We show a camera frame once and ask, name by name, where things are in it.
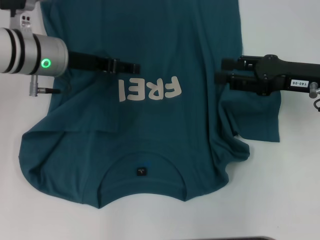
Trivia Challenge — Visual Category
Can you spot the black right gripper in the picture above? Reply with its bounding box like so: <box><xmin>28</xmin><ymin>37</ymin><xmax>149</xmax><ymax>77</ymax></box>
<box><xmin>214</xmin><ymin>54</ymin><xmax>320</xmax><ymax>96</ymax></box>

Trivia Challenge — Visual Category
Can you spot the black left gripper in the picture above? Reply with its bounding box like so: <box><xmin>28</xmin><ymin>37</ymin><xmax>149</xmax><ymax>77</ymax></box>
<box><xmin>67</xmin><ymin>50</ymin><xmax>141</xmax><ymax>75</ymax></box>

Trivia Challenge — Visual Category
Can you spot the teal T-shirt with FREE print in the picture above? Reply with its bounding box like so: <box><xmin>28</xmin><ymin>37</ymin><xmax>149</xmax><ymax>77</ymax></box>
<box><xmin>18</xmin><ymin>0</ymin><xmax>281</xmax><ymax>210</ymax></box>

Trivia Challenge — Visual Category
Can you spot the dark brown cable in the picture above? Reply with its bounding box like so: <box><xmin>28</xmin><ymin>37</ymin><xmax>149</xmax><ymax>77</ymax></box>
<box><xmin>38</xmin><ymin>87</ymin><xmax>61</xmax><ymax>95</ymax></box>

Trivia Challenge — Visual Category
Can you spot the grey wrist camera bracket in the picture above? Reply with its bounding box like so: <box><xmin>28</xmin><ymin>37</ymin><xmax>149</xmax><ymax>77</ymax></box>
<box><xmin>9</xmin><ymin>8</ymin><xmax>35</xmax><ymax>35</ymax></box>

